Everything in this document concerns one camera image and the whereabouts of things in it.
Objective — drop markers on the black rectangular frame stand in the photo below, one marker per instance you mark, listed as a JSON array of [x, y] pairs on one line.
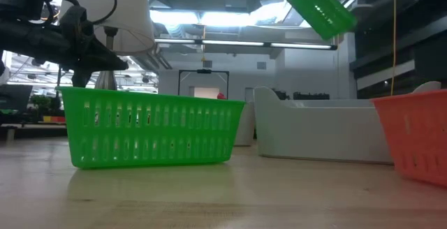
[[179, 82]]

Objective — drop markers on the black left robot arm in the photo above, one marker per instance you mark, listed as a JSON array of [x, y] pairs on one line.
[[21, 37]]

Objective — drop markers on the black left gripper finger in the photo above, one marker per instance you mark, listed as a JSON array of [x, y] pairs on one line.
[[104, 65], [103, 51]]

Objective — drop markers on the chrome lamp stand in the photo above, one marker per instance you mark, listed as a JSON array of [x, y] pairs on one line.
[[105, 80]]

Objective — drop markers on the green slotted plastic basket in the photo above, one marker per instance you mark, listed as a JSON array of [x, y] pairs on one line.
[[150, 98], [331, 23]]

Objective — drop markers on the small red object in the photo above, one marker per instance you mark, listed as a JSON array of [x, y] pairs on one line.
[[221, 96]]

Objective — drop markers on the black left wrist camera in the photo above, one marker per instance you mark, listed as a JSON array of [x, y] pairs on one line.
[[81, 79]]

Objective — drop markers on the orange slotted plastic basket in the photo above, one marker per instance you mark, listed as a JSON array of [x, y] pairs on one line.
[[419, 145]]

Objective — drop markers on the white fabric lamp shade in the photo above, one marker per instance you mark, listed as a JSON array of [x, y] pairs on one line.
[[129, 19]]

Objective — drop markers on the long ceiling light bar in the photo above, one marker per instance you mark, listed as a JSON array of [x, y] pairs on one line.
[[230, 43]]

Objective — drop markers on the dark computer monitor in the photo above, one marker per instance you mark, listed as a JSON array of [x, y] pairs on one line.
[[15, 98]]

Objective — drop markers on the light grey plastic bin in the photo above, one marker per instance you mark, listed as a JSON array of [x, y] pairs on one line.
[[314, 131], [246, 127]]

